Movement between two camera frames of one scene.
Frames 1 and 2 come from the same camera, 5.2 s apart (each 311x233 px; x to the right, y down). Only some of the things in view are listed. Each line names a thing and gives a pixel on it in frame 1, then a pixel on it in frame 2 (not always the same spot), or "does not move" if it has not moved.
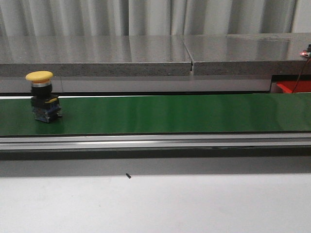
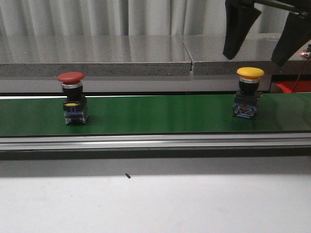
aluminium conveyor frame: (155, 146) does not move
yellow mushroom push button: (46, 106) -> (246, 97)
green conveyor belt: (161, 115) does not move
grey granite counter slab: (248, 54) does not move
